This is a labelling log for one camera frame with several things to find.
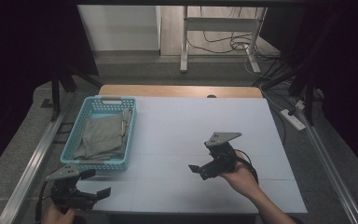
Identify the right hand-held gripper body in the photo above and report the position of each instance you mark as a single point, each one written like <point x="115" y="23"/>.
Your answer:
<point x="220" y="158"/>

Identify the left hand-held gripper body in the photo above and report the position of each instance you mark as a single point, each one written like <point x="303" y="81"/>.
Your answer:
<point x="65" y="194"/>

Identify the blue plastic basket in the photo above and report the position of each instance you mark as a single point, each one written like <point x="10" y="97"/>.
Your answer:
<point x="74" y="143"/>

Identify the gray pants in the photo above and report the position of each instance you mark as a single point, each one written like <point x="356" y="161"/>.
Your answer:
<point x="104" y="137"/>

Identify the person's left hand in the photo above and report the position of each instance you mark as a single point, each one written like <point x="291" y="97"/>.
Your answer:
<point x="54" y="216"/>

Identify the person's right hand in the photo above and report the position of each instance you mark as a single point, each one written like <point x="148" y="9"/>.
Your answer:
<point x="240" y="179"/>

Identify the pale blue table mat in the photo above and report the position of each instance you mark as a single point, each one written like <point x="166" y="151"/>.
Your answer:
<point x="174" y="124"/>

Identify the wooden table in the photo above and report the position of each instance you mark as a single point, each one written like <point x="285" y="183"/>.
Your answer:
<point x="167" y="90"/>

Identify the white power strip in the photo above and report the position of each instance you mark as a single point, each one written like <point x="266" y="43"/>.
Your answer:
<point x="293" y="119"/>

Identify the black metal stand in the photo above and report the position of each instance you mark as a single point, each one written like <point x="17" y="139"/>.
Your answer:
<point x="55" y="93"/>
<point x="308" y="93"/>

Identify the black curtain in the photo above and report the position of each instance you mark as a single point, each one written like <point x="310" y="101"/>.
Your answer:
<point x="348" y="62"/>
<point x="18" y="62"/>

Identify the white cabinet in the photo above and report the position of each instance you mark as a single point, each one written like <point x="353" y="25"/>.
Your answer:
<point x="118" y="28"/>

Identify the aluminium rail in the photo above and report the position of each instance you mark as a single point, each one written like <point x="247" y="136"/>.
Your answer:
<point x="329" y="168"/>
<point x="31" y="168"/>

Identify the white desk frame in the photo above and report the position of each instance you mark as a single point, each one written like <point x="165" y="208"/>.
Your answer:
<point x="220" y="23"/>

